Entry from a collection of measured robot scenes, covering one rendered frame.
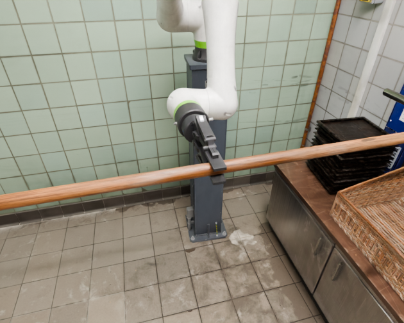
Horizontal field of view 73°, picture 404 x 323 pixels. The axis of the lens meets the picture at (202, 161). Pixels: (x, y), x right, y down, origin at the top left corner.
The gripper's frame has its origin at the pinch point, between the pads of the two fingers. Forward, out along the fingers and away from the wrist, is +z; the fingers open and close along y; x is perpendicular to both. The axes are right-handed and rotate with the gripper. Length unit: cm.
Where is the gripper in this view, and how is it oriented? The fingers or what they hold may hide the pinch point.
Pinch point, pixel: (215, 166)
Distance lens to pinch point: 62.2
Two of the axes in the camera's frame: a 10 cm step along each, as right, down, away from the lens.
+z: 2.6, 5.6, -7.8
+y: 0.0, 8.1, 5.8
